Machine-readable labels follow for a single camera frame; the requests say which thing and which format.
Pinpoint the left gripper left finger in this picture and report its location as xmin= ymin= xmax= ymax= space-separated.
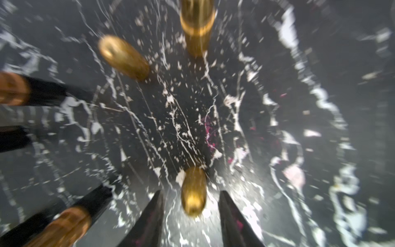
xmin=118 ymin=190 xmax=165 ymax=247

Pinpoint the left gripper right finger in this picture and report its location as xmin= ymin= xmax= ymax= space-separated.
xmin=218 ymin=190 xmax=265 ymax=247

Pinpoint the rose gold lipstick tube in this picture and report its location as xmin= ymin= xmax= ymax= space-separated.
xmin=1 ymin=184 xmax=113 ymax=247

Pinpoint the gold lipstick lower right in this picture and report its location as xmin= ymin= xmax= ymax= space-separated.
xmin=181 ymin=166 xmax=207 ymax=217

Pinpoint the open copper lipstick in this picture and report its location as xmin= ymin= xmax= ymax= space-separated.
xmin=1 ymin=72 xmax=93 ymax=107

